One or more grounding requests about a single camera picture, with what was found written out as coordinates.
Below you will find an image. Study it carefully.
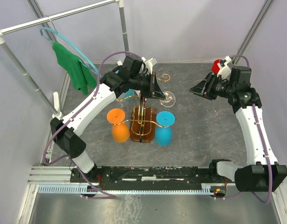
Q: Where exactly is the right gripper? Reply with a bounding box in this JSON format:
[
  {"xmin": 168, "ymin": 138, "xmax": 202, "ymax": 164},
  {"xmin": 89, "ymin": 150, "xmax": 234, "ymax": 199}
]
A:
[{"xmin": 188, "ymin": 71, "xmax": 235, "ymax": 101}]

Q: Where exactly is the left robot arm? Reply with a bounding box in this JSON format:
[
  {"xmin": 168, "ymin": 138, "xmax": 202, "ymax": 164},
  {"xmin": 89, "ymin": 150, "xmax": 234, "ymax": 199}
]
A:
[{"xmin": 50, "ymin": 54, "xmax": 165, "ymax": 182}]

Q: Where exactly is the silver clothes rail frame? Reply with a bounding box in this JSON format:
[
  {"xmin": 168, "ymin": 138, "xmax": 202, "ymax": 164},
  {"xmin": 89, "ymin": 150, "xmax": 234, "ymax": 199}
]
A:
[{"xmin": 0, "ymin": 0, "xmax": 123, "ymax": 121}]

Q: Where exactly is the light blue back glass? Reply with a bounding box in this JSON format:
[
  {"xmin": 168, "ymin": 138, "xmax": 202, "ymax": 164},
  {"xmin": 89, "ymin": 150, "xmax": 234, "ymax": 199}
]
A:
[{"xmin": 117, "ymin": 65, "xmax": 134, "ymax": 100}]

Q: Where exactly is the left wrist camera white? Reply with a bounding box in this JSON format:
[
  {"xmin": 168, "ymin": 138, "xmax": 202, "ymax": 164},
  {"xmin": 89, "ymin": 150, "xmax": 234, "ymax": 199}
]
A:
[{"xmin": 141, "ymin": 57, "xmax": 158, "ymax": 76}]

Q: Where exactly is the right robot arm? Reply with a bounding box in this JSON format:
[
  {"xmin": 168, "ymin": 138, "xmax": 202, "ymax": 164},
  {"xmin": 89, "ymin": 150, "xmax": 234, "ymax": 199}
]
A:
[{"xmin": 189, "ymin": 66, "xmax": 287, "ymax": 192}]

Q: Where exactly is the red wine glass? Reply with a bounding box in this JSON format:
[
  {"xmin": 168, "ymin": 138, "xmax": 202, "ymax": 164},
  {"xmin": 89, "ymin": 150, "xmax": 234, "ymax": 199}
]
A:
[{"xmin": 211, "ymin": 59, "xmax": 221, "ymax": 74}]

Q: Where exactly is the gold wire glass rack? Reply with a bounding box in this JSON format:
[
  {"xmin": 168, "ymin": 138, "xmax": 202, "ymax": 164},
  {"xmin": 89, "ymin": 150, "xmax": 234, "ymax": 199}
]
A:
[{"xmin": 116, "ymin": 73, "xmax": 171, "ymax": 142}]

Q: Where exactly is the green cloth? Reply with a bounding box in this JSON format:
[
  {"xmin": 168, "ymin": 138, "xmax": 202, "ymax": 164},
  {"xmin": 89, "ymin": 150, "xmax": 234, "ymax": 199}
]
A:
[{"xmin": 52, "ymin": 42, "xmax": 97, "ymax": 95}]

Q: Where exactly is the blue front wine glass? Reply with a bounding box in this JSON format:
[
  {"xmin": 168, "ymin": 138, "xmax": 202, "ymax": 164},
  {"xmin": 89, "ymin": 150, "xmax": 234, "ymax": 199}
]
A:
[{"xmin": 155, "ymin": 111, "xmax": 175, "ymax": 146}]

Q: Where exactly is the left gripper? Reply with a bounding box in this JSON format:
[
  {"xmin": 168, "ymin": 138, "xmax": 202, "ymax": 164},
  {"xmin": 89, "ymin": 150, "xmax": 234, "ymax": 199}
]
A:
[{"xmin": 129, "ymin": 72, "xmax": 165, "ymax": 100}]

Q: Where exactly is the orange wine glass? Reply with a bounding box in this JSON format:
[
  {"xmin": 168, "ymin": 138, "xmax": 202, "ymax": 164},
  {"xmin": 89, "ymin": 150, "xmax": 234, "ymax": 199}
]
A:
[{"xmin": 107, "ymin": 108, "xmax": 130, "ymax": 143}]

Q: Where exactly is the brown wooden rack base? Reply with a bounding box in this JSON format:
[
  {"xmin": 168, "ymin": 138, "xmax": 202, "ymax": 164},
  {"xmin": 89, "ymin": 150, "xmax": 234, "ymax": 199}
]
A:
[{"xmin": 129, "ymin": 106, "xmax": 156, "ymax": 143}]

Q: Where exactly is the light blue cable duct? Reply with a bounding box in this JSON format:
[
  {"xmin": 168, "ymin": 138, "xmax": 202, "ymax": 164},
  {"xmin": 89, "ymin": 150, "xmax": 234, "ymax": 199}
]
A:
[{"xmin": 37, "ymin": 184, "xmax": 214, "ymax": 196}]

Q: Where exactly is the clear wine glass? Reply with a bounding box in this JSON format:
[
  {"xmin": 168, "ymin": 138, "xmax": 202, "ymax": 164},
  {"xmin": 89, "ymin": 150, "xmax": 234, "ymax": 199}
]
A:
[{"xmin": 160, "ymin": 91, "xmax": 176, "ymax": 108}]

